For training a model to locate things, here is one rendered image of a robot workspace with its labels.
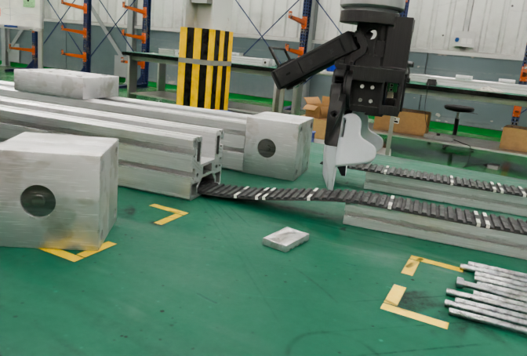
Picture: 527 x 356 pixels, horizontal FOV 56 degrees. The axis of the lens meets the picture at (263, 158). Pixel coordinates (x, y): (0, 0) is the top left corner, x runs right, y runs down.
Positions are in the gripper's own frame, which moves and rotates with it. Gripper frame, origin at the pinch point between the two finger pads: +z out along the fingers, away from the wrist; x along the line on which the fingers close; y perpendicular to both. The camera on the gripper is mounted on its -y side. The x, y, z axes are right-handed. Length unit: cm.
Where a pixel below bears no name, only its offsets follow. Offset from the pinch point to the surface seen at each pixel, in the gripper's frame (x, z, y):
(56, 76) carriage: 14, -6, -56
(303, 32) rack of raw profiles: 765, -51, -209
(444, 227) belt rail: -1.7, 3.8, 14.2
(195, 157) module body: -3.7, 0.0, -17.6
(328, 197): -1.3, 2.8, 0.1
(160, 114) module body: 14.2, -1.9, -33.7
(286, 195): -1.6, 3.5, -5.3
